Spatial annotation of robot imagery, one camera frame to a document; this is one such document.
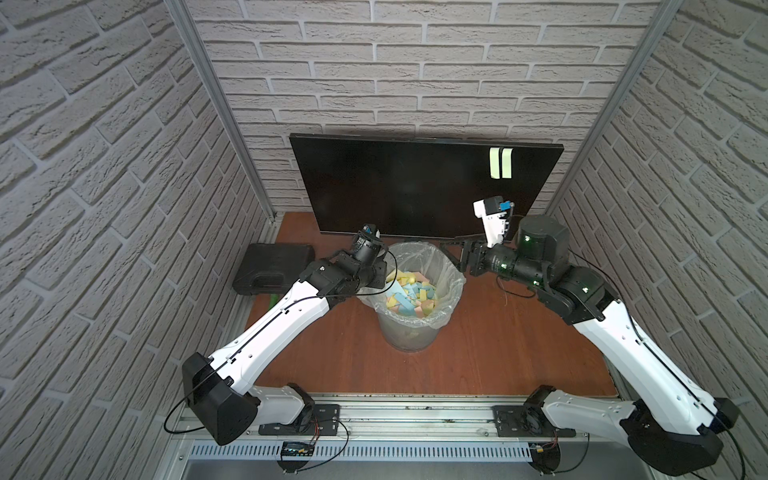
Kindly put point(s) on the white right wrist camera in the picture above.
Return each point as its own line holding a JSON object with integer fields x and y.
{"x": 494, "y": 213}

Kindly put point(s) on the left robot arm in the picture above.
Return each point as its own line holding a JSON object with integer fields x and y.
{"x": 221, "y": 388}

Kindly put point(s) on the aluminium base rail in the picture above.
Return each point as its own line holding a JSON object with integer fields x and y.
{"x": 378, "y": 428}

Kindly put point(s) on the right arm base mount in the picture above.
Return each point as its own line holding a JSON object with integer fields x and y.
{"x": 525, "y": 421}

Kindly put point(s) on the right aluminium corner post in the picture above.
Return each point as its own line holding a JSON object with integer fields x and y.
{"x": 657, "y": 27}

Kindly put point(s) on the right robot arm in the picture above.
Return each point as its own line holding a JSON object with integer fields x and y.
{"x": 673, "y": 425}

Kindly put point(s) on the clear plastic bin liner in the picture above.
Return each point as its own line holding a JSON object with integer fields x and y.
{"x": 427, "y": 259}

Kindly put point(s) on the pile of discarded sticky notes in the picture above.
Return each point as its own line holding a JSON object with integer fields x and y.
{"x": 410, "y": 294}

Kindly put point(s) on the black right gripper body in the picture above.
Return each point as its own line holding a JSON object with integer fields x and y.
{"x": 501, "y": 262}

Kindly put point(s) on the aluminium corner post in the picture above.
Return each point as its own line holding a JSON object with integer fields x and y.
{"x": 189, "y": 34}
{"x": 657, "y": 27}

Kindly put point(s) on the left aluminium corner post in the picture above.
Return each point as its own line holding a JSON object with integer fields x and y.
{"x": 189, "y": 34}

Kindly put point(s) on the yellow-green sticky note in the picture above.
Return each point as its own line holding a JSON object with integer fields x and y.
{"x": 506, "y": 163}

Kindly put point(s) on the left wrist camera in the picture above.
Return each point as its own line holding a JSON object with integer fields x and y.
{"x": 370, "y": 235}

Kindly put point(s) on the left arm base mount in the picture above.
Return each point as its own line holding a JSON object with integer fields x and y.
{"x": 318, "y": 420}

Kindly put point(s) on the black AOC monitor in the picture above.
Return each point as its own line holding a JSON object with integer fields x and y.
{"x": 414, "y": 188}

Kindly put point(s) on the black plastic tool case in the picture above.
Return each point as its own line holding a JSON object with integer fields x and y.
{"x": 271, "y": 268}

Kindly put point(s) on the grey waste bin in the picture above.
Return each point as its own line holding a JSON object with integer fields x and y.
{"x": 410, "y": 334}

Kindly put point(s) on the left small circuit board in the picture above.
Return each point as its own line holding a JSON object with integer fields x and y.
{"x": 294, "y": 450}

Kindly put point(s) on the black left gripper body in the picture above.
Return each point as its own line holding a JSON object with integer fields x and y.
{"x": 377, "y": 272}

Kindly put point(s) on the green sticky note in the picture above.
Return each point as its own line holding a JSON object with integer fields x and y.
{"x": 494, "y": 163}

